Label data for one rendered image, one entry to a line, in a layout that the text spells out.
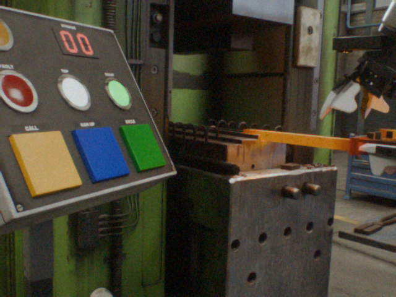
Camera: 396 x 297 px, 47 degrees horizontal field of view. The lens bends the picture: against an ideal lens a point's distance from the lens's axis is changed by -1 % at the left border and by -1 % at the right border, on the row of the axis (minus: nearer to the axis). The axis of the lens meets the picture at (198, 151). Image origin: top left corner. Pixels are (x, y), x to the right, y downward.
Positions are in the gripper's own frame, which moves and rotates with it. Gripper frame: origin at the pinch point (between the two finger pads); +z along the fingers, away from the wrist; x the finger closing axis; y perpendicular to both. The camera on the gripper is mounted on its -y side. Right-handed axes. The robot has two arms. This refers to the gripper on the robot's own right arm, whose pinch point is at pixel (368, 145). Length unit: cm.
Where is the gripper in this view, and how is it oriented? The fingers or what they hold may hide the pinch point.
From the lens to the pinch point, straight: 94.6
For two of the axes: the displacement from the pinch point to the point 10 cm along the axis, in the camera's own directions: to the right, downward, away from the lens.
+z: -6.1, -1.1, 7.8
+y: -0.2, 9.9, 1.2
